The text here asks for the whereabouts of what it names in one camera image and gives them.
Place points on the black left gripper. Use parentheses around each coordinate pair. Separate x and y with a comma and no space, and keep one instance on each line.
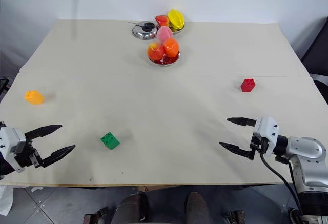
(27,156)

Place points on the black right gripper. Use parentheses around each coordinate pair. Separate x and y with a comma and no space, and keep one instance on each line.
(257,144)

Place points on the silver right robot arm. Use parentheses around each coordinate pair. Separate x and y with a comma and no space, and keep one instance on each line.
(307,154)

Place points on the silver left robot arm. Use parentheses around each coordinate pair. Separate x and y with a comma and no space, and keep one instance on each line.
(3,166)

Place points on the orange toy brick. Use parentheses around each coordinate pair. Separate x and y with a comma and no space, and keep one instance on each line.
(34,98)

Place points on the red toy brick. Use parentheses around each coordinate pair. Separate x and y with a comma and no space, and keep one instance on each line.
(247,85)

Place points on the green toy brick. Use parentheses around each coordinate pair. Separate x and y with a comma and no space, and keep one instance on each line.
(110,141)

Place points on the white plastic bag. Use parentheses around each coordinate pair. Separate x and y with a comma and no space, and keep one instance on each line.
(5,201)

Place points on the black object at table side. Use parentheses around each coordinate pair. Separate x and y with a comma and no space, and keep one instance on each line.
(3,85)

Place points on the dark rounded shape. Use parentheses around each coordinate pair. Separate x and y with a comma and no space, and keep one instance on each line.
(133,208)
(198,208)

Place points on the brown cardboard piece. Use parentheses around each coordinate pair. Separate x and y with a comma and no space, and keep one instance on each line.
(151,188)

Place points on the orange toy fruit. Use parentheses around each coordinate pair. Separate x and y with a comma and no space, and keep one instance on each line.
(171,47)

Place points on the red yellow toy apple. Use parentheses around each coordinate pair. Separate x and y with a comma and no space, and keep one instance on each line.
(155,51)

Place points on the steel plate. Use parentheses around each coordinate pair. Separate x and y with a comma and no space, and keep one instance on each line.
(179,31)

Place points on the pink toy peach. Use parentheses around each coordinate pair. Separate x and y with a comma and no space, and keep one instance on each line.
(164,35)

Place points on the yellow toy starfruit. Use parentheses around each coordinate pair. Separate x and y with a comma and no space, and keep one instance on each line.
(176,19)

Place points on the red toy fruit piece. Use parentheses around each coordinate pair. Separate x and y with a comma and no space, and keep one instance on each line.
(162,21)

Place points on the steel pot lid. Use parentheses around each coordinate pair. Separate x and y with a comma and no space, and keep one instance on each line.
(143,31)

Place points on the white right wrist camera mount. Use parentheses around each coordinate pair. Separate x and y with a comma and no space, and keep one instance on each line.
(267,129)

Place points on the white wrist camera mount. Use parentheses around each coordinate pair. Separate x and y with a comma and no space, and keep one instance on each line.
(267,129)
(10,139)

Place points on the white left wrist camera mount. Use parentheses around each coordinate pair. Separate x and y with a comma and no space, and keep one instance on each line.
(10,139)

